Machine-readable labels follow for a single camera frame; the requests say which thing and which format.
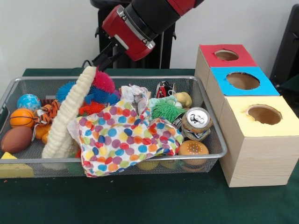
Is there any polka dot cloth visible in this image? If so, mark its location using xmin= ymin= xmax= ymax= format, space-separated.
xmin=68 ymin=98 xmax=184 ymax=178

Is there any wooden box with three holes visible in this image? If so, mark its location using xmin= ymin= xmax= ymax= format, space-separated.
xmin=194 ymin=44 xmax=299 ymax=188

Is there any cream knitted cloth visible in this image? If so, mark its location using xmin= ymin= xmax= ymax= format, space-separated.
xmin=41 ymin=65 xmax=98 ymax=159

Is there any green spiky rubber ball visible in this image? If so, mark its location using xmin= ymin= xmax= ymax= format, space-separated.
xmin=151 ymin=99 xmax=185 ymax=123

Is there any crushed silver drink can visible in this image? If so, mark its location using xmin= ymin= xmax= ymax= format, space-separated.
xmin=181 ymin=107 xmax=213 ymax=142

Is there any multicoloured spiky caterpillar toy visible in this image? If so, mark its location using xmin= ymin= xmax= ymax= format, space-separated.
xmin=77 ymin=70 xmax=121 ymax=116

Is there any black panel stand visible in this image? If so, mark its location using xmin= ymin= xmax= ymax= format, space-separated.
xmin=270 ymin=4 xmax=299 ymax=89

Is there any small orange basketball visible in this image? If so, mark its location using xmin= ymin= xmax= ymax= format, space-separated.
xmin=9 ymin=108 xmax=36 ymax=128

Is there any orange ball with cream dots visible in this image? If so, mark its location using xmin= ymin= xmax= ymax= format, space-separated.
xmin=177 ymin=140 xmax=209 ymax=169

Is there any blue spiky rubber ball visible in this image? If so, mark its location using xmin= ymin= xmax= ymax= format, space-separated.
xmin=56 ymin=80 xmax=79 ymax=102

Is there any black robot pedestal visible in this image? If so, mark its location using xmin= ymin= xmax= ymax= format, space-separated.
xmin=90 ymin=0 xmax=188 ymax=70

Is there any dark green table cloth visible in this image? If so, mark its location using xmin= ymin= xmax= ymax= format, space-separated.
xmin=279 ymin=74 xmax=299 ymax=92
xmin=0 ymin=68 xmax=299 ymax=224

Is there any shallow clear mesh bin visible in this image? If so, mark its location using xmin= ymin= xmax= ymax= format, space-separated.
xmin=0 ymin=76 xmax=228 ymax=179

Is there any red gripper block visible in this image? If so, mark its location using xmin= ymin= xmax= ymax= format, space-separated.
xmin=92 ymin=5 xmax=156 ymax=71

